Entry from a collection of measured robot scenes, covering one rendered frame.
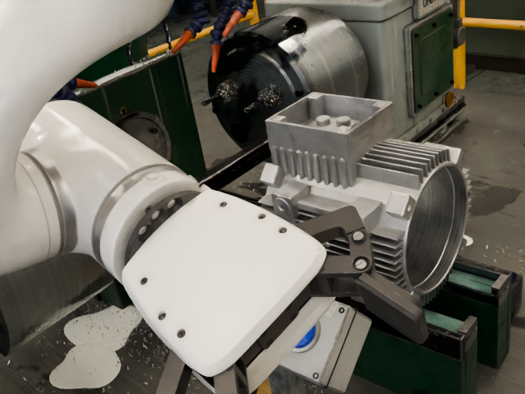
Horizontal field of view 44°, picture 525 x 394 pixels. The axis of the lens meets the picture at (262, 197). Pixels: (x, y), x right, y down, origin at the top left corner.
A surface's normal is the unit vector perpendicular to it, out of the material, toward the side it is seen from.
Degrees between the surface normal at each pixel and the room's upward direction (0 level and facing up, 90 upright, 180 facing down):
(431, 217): 66
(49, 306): 111
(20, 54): 51
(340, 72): 77
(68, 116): 12
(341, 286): 24
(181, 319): 30
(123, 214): 41
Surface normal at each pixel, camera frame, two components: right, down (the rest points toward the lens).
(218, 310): -0.23, -0.53
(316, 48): 0.49, -0.39
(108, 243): -0.68, 0.09
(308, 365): -0.52, -0.39
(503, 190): -0.15, -0.87
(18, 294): 0.76, 0.23
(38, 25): -0.14, -0.22
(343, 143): -0.64, 0.45
